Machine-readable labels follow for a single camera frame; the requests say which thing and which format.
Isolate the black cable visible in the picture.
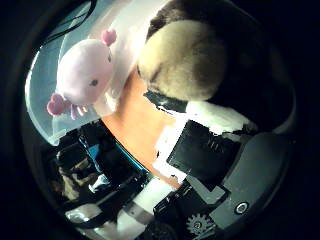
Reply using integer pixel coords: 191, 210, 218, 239
42, 0, 98, 45

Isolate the clear plastic container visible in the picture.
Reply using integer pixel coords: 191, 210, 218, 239
24, 0, 168, 146

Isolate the pink axolotl plush toy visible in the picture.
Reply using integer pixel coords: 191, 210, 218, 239
46, 28, 118, 121

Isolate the teal blue table edge rail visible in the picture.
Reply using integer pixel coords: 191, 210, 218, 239
111, 141, 152, 176

